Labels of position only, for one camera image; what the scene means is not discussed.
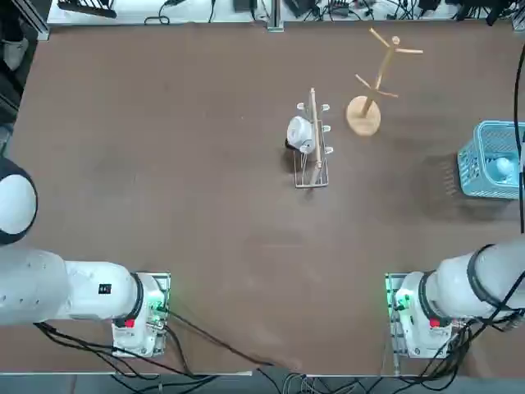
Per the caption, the blue cup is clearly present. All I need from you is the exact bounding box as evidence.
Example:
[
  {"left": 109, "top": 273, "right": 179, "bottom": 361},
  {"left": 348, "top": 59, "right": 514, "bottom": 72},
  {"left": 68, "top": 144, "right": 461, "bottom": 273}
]
[{"left": 490, "top": 155, "right": 517, "bottom": 184}]

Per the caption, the white cup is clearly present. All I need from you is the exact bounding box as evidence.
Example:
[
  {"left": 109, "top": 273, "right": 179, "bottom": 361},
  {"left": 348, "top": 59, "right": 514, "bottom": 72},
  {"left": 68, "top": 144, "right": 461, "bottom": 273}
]
[{"left": 285, "top": 116, "right": 317, "bottom": 155}]

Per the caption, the wooden cup rack tree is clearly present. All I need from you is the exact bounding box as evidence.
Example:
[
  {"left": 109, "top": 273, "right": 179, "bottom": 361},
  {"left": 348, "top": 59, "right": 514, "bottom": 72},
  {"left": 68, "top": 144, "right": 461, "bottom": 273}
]
[{"left": 345, "top": 27, "right": 424, "bottom": 137}]

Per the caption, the blue plastic basket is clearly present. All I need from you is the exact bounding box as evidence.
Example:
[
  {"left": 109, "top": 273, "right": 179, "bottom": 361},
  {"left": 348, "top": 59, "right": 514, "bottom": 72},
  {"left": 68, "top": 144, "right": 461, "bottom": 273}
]
[{"left": 457, "top": 121, "right": 525, "bottom": 201}]

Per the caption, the white wire rack wooden rod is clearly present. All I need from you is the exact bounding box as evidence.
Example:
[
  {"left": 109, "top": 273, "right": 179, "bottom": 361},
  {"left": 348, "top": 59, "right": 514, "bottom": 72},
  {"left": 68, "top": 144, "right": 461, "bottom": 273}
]
[{"left": 293, "top": 87, "right": 334, "bottom": 190}]

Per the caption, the black cable on table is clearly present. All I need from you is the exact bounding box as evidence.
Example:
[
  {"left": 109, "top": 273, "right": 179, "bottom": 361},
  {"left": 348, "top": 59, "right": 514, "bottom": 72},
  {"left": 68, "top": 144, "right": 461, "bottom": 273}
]
[{"left": 166, "top": 309, "right": 276, "bottom": 366}]

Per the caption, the aluminium camera mast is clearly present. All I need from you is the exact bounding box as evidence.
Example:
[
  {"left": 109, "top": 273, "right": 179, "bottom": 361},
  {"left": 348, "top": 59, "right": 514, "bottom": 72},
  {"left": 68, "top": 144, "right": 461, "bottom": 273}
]
[{"left": 267, "top": 0, "right": 285, "bottom": 32}]

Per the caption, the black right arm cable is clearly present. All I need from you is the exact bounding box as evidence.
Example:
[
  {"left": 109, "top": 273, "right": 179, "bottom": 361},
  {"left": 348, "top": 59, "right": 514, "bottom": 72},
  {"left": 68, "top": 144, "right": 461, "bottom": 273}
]
[{"left": 512, "top": 51, "right": 525, "bottom": 235}]

